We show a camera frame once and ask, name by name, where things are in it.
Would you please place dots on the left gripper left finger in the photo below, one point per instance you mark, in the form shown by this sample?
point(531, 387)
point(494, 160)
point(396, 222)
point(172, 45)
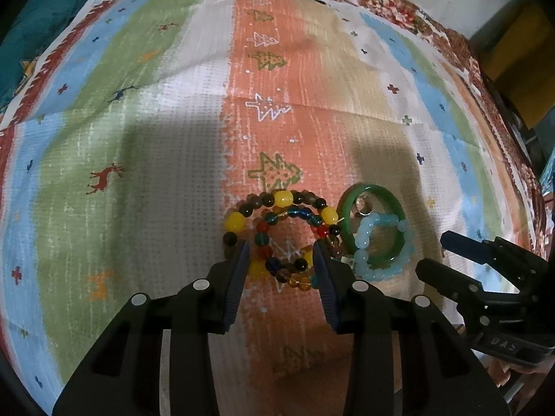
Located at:
point(227, 281)

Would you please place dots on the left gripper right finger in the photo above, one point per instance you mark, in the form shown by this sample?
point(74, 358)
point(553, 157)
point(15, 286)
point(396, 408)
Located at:
point(335, 283)

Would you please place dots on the green jade bangle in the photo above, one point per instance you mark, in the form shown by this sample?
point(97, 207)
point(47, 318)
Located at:
point(366, 265)

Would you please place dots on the person's right hand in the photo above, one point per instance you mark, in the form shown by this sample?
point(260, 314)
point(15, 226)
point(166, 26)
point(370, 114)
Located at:
point(500, 371)

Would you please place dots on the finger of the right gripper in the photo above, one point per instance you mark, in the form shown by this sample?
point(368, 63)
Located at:
point(481, 252)
point(466, 292)

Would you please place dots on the teal blanket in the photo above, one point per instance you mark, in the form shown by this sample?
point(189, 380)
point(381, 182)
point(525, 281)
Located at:
point(34, 29)

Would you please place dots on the striped colourful woven cloth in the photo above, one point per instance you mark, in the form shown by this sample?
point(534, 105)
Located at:
point(165, 116)

